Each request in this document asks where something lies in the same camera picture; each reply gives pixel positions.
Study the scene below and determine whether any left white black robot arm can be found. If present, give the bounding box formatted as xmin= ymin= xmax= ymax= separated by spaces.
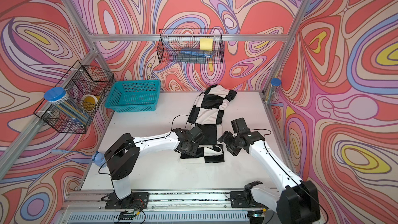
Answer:
xmin=104 ymin=127 xmax=204 ymax=200

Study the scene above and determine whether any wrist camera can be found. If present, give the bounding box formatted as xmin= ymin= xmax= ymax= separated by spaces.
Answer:
xmin=189 ymin=126 xmax=204 ymax=144
xmin=231 ymin=118 xmax=250 ymax=136

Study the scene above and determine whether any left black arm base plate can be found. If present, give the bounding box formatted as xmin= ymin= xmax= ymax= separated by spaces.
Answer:
xmin=101 ymin=192 xmax=150 ymax=209

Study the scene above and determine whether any green circuit board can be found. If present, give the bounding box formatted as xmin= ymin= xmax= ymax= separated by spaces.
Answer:
xmin=248 ymin=211 xmax=266 ymax=218
xmin=118 ymin=211 xmax=141 ymax=221

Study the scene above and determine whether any yellow tape roll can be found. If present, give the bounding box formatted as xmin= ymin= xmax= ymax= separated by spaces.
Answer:
xmin=81 ymin=94 xmax=98 ymax=113

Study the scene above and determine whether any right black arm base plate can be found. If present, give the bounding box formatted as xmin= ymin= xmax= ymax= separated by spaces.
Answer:
xmin=227 ymin=191 xmax=262 ymax=208

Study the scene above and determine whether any aluminium front rail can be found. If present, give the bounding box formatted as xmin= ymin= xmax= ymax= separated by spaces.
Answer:
xmin=54 ymin=189 xmax=280 ymax=224

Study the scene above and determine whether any clear jar with blue lid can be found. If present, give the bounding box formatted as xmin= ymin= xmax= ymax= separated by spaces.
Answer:
xmin=44 ymin=87 xmax=90 ymax=125

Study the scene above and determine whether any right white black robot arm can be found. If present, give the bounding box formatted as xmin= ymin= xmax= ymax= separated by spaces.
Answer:
xmin=218 ymin=131 xmax=321 ymax=224

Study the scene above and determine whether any small blue capped tube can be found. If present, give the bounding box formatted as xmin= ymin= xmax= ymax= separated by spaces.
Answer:
xmin=266 ymin=78 xmax=282 ymax=104

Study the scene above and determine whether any black wire basket on left rail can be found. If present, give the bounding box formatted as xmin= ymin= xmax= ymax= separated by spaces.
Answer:
xmin=34 ymin=61 xmax=114 ymax=134

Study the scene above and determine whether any blue cable connector on wall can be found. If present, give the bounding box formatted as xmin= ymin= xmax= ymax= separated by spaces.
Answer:
xmin=51 ymin=149 xmax=69 ymax=155

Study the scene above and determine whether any black white checkered pillowcase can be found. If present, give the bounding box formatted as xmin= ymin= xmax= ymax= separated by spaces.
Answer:
xmin=179 ymin=85 xmax=237 ymax=164

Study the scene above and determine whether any black wire basket on back wall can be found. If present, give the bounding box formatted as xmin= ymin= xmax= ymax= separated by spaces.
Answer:
xmin=157 ymin=28 xmax=225 ymax=64

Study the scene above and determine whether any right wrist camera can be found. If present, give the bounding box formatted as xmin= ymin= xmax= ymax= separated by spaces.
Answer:
xmin=231 ymin=118 xmax=250 ymax=136

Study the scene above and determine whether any teal plastic basket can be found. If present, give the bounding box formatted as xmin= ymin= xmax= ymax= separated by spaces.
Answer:
xmin=105 ymin=80 xmax=161 ymax=113

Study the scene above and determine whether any yellow sticky note pad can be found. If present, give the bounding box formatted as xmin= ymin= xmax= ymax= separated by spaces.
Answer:
xmin=200 ymin=38 xmax=214 ymax=51

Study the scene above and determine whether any blue pen in wire basket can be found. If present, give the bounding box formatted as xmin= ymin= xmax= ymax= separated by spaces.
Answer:
xmin=180 ymin=50 xmax=213 ymax=59

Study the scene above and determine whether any green circuit board right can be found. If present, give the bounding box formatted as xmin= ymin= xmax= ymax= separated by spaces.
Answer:
xmin=248 ymin=211 xmax=266 ymax=218

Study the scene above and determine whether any green circuit board left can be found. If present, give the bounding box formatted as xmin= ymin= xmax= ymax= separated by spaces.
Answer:
xmin=118 ymin=211 xmax=141 ymax=221

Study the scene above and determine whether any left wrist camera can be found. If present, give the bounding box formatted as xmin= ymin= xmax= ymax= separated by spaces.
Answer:
xmin=189 ymin=126 xmax=204 ymax=144

